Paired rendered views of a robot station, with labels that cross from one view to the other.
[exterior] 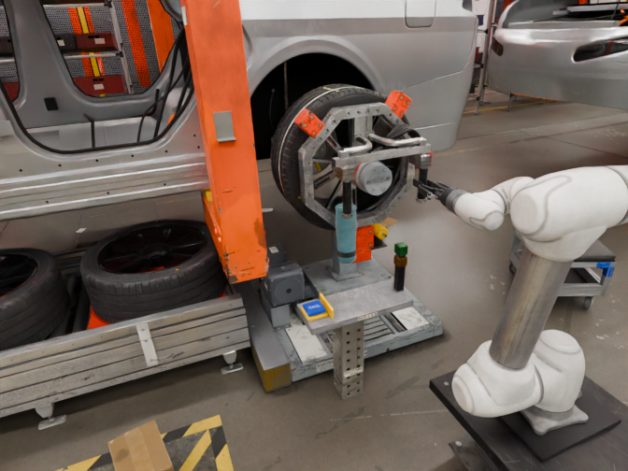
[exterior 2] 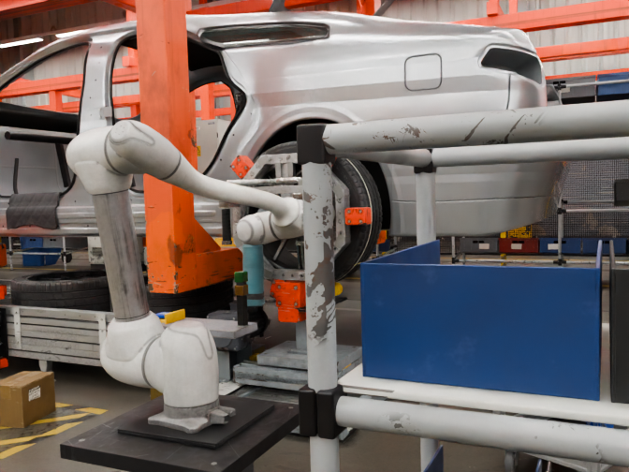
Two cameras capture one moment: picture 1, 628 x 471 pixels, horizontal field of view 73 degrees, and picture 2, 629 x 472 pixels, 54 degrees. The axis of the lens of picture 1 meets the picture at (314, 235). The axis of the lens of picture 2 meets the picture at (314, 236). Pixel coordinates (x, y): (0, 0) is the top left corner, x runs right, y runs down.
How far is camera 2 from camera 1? 2.25 m
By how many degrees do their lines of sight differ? 49
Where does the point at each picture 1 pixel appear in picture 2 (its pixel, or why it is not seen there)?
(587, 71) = not seen: outside the picture
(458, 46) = (479, 107)
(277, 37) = (278, 106)
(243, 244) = (159, 257)
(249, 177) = (166, 198)
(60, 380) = (53, 343)
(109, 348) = (82, 327)
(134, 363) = (94, 349)
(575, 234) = (76, 164)
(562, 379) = (158, 354)
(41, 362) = (48, 321)
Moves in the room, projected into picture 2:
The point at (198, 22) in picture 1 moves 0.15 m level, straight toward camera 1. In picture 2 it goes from (143, 85) to (116, 81)
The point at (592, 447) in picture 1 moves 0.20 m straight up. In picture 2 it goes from (162, 445) to (159, 369)
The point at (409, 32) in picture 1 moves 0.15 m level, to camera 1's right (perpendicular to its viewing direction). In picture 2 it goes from (411, 95) to (440, 90)
